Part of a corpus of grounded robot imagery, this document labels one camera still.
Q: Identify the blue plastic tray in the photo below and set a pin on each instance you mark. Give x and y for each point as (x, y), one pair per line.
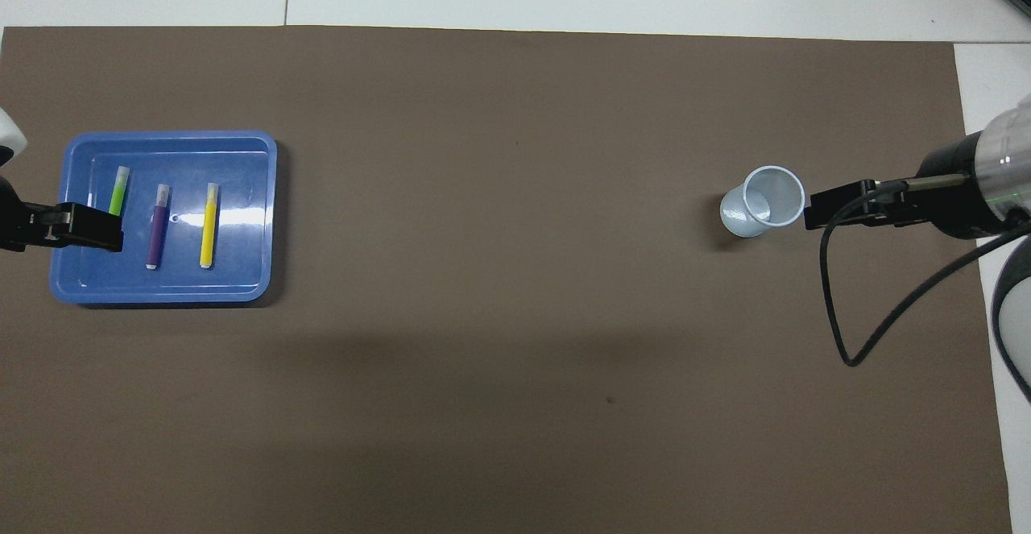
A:
(242, 276)

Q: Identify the purple marker pen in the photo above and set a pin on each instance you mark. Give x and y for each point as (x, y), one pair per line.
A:
(157, 228)

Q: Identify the green marker pen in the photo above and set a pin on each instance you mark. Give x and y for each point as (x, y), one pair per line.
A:
(119, 192)

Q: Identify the translucent plastic cup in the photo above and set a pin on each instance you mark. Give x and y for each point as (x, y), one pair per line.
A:
(741, 216)

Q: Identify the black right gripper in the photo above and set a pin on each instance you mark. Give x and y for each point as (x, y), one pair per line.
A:
(954, 196)

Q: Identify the brown table mat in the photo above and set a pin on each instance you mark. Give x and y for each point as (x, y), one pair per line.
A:
(515, 316)

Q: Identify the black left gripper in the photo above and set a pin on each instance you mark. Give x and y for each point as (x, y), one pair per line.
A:
(10, 224)

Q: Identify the yellow marker pen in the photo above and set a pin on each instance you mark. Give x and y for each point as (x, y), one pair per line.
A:
(209, 228)

